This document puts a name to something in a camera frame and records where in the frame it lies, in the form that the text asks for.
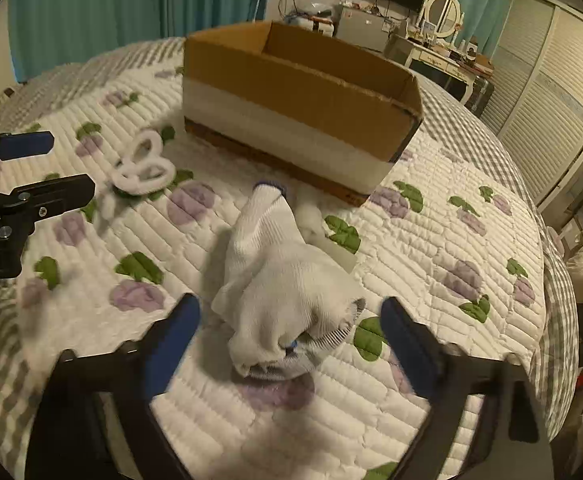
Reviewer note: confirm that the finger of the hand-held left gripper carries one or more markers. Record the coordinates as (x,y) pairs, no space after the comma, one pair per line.
(56,192)
(23,144)

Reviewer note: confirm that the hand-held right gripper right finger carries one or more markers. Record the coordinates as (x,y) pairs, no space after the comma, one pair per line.
(406,345)

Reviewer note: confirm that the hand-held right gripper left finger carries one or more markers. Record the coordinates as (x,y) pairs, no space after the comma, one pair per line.
(174,345)

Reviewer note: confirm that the white fuzzy pipe cleaner loop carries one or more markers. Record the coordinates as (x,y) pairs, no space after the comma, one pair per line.
(141,165)

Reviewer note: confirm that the white sock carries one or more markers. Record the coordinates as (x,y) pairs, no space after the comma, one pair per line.
(281,285)

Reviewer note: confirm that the cardboard box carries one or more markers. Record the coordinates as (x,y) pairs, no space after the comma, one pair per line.
(301,105)

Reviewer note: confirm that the floral quilted bedspread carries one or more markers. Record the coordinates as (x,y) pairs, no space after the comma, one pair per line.
(281,260)

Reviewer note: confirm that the teal curtain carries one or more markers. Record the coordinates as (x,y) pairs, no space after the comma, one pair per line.
(121,5)
(476,0)

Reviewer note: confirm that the white dressing table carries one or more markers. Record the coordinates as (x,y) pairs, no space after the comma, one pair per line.
(441,67)

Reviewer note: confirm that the white louvered wardrobe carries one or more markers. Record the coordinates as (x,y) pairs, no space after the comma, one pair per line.
(541,95)

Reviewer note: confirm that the grey mini fridge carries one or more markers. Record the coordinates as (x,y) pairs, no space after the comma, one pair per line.
(359,27)

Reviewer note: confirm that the white vanity mirror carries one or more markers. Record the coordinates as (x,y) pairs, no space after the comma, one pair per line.
(441,10)

